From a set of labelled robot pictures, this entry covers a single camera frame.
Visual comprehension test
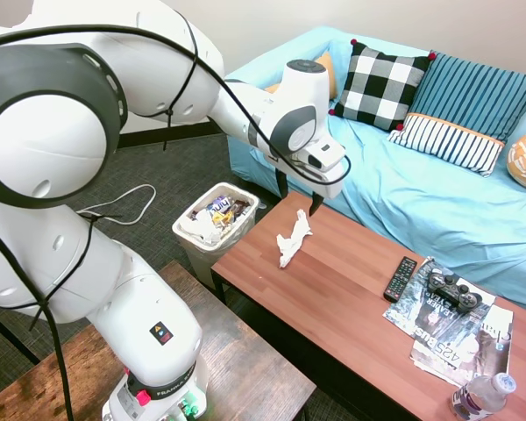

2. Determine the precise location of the white tissue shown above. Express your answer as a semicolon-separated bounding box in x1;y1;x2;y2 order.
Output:
275;209;314;269

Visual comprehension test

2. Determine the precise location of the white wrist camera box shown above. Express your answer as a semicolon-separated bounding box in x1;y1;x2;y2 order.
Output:
298;139;347;171

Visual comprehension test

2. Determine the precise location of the blue snack wrapper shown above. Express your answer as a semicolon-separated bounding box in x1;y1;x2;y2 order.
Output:
207;195;234;220

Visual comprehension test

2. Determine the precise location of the white plastic trash bin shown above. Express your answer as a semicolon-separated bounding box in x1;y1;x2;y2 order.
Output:
171;182;260;291

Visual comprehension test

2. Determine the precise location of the dark rustic wooden table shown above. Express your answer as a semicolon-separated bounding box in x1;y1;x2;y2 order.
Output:
0;260;317;421

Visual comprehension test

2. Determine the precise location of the black game controller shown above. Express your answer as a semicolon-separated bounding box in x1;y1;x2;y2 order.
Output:
426;268;484;313

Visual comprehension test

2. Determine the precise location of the black and white business magazine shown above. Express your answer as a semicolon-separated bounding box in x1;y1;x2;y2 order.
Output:
381;255;497;352

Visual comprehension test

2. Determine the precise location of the black white checkered pillow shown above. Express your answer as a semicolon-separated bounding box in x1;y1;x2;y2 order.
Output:
328;38;437;132

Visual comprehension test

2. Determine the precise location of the white floor cable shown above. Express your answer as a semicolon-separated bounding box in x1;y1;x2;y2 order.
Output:
75;183;158;226

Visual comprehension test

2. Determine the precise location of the crumpled white paper trash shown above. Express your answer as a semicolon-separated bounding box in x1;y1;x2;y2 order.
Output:
178;209;223;246

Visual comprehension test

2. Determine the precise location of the teal striped pillow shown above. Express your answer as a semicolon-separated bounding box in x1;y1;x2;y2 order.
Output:
408;51;526;142

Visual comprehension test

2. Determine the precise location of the clear plastic water bottle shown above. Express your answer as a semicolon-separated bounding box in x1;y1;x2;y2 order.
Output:
447;372;517;421

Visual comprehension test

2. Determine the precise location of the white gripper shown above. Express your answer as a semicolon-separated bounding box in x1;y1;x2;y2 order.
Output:
266;152;345;217

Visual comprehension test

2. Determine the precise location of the red-brown wooden coffee table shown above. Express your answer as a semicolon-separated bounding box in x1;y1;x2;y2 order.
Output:
210;191;526;421

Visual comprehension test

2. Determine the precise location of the navy white striped pillow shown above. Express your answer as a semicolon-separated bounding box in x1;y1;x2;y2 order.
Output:
386;112;506;178

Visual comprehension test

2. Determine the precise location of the light blue covered sofa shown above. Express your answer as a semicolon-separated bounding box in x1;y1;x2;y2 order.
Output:
224;25;526;318

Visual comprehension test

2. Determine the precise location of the white magazine with photo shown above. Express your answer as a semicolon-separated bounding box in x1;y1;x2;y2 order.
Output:
409;303;515;389

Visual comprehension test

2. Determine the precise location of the black remote control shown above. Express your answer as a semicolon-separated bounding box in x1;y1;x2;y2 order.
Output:
382;255;419;303

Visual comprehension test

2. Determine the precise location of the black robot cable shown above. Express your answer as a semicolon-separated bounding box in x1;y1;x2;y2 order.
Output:
0;8;352;421

